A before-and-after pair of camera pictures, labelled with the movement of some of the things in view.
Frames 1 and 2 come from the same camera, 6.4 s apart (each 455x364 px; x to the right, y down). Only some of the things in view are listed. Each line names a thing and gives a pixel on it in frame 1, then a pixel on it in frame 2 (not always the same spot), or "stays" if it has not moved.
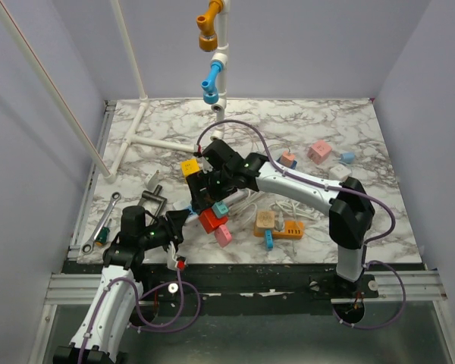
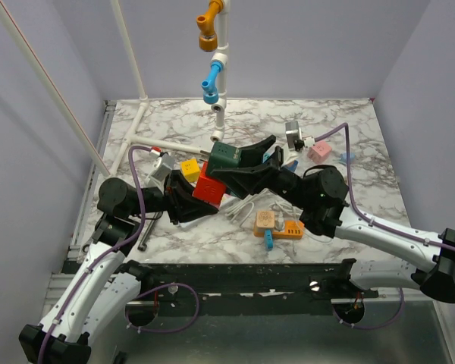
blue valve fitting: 211,94 stays
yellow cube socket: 189,167 stays
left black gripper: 171,236 -> 178,195
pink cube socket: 319,151 stays
